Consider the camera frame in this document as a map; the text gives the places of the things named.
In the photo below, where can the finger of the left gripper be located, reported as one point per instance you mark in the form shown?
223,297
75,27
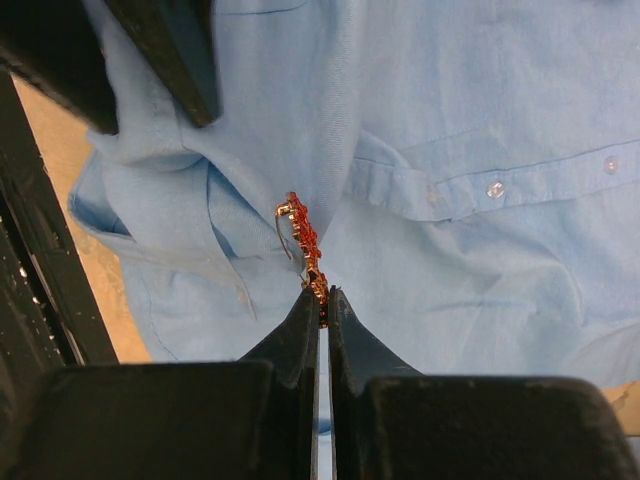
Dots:
53,47
176,38

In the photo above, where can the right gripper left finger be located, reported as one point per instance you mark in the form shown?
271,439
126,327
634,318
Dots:
253,418

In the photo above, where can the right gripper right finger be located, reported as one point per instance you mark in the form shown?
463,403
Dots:
389,421

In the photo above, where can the red leaf brooch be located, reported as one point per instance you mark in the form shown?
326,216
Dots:
306,238

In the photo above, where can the blue button shirt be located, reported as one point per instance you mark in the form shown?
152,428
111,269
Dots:
471,169

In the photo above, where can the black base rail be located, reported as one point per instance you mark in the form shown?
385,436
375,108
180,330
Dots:
49,315

